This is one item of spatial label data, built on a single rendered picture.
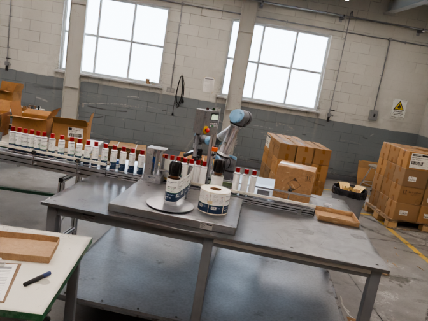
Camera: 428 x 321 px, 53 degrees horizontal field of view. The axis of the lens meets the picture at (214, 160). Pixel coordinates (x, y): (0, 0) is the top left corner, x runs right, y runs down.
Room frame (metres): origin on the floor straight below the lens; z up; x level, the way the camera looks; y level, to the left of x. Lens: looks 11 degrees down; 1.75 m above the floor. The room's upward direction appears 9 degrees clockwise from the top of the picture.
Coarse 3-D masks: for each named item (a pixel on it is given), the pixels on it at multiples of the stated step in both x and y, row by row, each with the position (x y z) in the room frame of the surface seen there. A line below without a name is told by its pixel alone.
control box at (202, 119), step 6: (198, 108) 3.31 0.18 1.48; (198, 114) 3.29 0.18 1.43; (204, 114) 3.26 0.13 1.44; (210, 114) 3.30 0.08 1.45; (198, 120) 3.29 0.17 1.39; (204, 120) 3.26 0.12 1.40; (210, 120) 3.30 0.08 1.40; (216, 120) 3.35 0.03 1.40; (198, 126) 3.28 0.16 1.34; (204, 126) 3.26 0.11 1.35; (198, 132) 3.27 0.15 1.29; (204, 132) 3.27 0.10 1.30; (210, 132) 3.32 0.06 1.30; (216, 132) 3.37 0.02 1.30
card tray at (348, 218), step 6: (318, 210) 3.29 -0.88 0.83; (324, 210) 3.29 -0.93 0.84; (330, 210) 3.29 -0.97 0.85; (336, 210) 3.28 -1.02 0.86; (342, 210) 3.28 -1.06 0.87; (318, 216) 3.04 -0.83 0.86; (324, 216) 3.04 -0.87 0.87; (330, 216) 3.18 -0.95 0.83; (336, 216) 3.21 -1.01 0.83; (342, 216) 3.24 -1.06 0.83; (348, 216) 3.27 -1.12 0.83; (354, 216) 3.19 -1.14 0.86; (336, 222) 3.03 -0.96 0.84; (342, 222) 3.03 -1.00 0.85; (348, 222) 3.02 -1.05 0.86; (354, 222) 3.02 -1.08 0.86
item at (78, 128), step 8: (56, 120) 4.23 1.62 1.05; (64, 120) 4.22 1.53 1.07; (72, 120) 4.22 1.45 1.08; (80, 120) 4.21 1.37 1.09; (56, 128) 4.26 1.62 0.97; (64, 128) 4.28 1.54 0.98; (72, 128) 4.29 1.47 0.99; (80, 128) 4.30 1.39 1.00; (88, 128) 4.36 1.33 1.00; (56, 136) 4.26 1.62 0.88; (64, 136) 4.28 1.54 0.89; (72, 136) 4.29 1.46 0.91; (80, 136) 4.30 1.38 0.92; (88, 136) 4.44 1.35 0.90; (56, 144) 4.26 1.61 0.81
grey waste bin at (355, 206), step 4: (332, 196) 5.34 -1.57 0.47; (336, 196) 5.26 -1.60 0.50; (340, 196) 5.21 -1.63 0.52; (344, 196) 5.18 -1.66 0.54; (348, 200) 5.16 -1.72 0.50; (352, 200) 5.15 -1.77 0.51; (356, 200) 5.16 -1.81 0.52; (360, 200) 5.18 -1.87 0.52; (348, 204) 5.16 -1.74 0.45; (352, 204) 5.16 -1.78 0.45; (356, 204) 5.16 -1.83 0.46; (360, 204) 5.20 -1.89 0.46; (352, 208) 5.16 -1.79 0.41; (356, 208) 5.17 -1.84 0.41; (360, 208) 5.22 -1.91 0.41; (356, 212) 5.18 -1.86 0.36; (360, 212) 5.27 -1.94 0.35; (356, 216) 5.20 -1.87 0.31
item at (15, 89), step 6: (6, 84) 6.54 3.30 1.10; (12, 84) 6.54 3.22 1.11; (18, 84) 6.55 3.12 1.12; (0, 90) 6.25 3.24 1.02; (6, 90) 6.52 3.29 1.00; (12, 90) 6.52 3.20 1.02; (18, 90) 6.40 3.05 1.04; (0, 96) 6.25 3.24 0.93; (6, 96) 6.25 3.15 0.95; (12, 96) 6.25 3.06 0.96; (18, 96) 6.43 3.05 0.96
